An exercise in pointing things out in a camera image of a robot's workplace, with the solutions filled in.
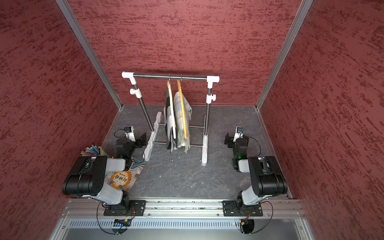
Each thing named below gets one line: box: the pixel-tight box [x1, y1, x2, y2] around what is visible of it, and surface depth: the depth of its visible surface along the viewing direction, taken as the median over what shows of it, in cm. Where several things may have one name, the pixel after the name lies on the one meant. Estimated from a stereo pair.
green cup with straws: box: [80, 144, 103, 157], surface depth 81 cm
